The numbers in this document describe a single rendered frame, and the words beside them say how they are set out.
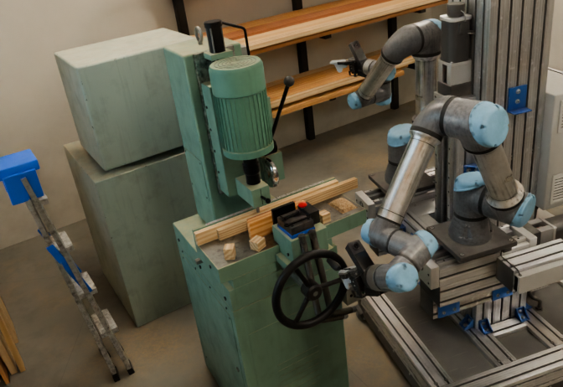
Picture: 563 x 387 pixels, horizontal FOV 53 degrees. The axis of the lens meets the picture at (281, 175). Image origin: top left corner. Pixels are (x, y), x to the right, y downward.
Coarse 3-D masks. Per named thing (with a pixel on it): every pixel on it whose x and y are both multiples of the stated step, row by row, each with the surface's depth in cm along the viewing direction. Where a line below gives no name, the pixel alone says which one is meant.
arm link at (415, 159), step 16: (448, 96) 158; (432, 112) 158; (416, 128) 161; (432, 128) 159; (416, 144) 161; (432, 144) 161; (400, 160) 163; (416, 160) 160; (400, 176) 161; (416, 176) 160; (400, 192) 160; (384, 208) 161; (400, 208) 160; (368, 224) 163; (384, 224) 160; (400, 224) 162; (368, 240) 163; (384, 240) 158
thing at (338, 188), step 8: (336, 184) 219; (344, 184) 219; (352, 184) 221; (320, 192) 215; (328, 192) 216; (336, 192) 218; (344, 192) 220; (296, 200) 211; (312, 200) 214; (320, 200) 216; (272, 208) 208; (232, 224) 200; (240, 224) 201; (224, 232) 199; (232, 232) 201; (240, 232) 202
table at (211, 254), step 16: (320, 208) 212; (336, 224) 203; (352, 224) 207; (224, 240) 199; (240, 240) 198; (272, 240) 195; (208, 256) 191; (224, 256) 190; (240, 256) 189; (256, 256) 190; (272, 256) 193; (224, 272) 185; (240, 272) 189
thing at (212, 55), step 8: (208, 24) 184; (216, 24) 184; (208, 32) 185; (216, 32) 185; (208, 40) 188; (216, 40) 186; (224, 40) 188; (216, 48) 187; (224, 48) 189; (208, 56) 188; (216, 56) 187; (224, 56) 188
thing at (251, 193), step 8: (240, 176) 205; (240, 184) 201; (248, 184) 198; (256, 184) 198; (264, 184) 197; (240, 192) 204; (248, 192) 197; (256, 192) 195; (264, 192) 196; (248, 200) 199; (256, 200) 196; (264, 200) 198
